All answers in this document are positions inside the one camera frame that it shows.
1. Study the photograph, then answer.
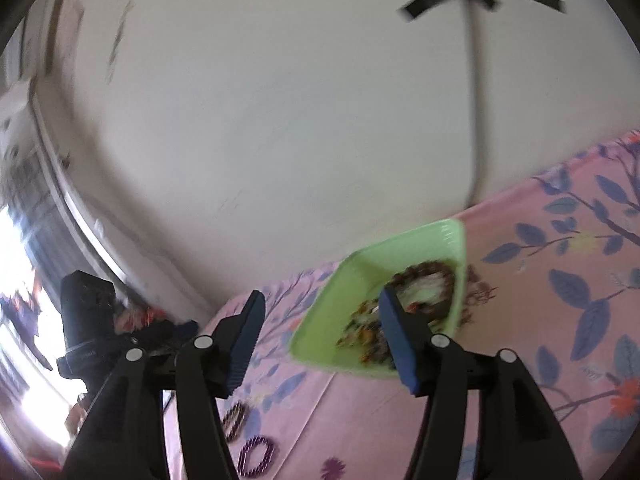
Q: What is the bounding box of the light green plastic tray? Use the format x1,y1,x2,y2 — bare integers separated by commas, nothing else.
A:
290,219,466,378

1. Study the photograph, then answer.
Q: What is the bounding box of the amber gold pendant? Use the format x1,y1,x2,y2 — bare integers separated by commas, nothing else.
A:
336,299,395,370

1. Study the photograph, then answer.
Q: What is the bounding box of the purple bead bracelet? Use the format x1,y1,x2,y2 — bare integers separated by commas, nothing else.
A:
235,434,279,479

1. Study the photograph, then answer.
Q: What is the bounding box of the left hand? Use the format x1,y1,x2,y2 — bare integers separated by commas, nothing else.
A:
64,393,90,437

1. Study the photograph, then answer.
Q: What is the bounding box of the pink floral bed sheet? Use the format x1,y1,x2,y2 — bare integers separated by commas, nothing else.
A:
219,132,639,479

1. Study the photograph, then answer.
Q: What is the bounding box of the brown bead bracelet in tray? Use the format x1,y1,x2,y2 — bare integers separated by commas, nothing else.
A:
389,259,497,326

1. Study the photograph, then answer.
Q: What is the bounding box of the dark brown bead bracelet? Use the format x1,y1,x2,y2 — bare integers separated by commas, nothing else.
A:
219,400,251,443

